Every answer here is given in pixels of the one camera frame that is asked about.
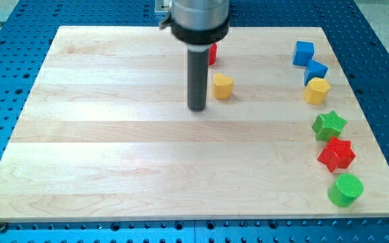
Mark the blue cube block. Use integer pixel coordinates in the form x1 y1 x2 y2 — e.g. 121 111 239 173
292 41 315 66

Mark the red circle block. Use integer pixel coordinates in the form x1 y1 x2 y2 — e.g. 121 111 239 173
209 43 217 65

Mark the light wooden board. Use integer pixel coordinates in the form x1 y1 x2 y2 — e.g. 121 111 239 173
0 26 389 222

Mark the blue pentagon block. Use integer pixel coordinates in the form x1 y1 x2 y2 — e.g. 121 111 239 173
304 59 328 86

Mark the red star block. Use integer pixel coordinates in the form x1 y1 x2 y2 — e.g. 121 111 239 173
317 136 356 173

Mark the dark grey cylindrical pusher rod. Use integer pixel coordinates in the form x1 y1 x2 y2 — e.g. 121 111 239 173
187 49 209 111

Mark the green cylinder block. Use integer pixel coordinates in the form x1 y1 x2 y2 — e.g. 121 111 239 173
328 173 364 207

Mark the yellow hexagon block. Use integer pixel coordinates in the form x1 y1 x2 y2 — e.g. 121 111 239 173
303 78 332 105

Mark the green star block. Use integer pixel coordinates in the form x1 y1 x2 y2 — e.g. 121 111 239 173
312 111 347 142

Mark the yellow heart block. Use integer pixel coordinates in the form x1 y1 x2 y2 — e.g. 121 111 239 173
213 73 234 100

